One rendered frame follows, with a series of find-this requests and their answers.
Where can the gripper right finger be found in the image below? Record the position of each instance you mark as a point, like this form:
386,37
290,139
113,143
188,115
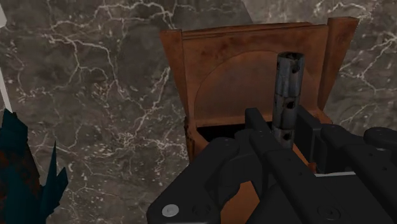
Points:
356,155

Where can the brown wooden open box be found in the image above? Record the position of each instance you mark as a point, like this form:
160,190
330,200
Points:
235,80

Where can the dark teal spiky object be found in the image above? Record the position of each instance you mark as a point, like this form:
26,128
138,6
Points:
21,180

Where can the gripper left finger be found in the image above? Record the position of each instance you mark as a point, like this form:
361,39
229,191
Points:
198,183

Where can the dark metal tube with holes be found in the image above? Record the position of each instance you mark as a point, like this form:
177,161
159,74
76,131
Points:
287,99

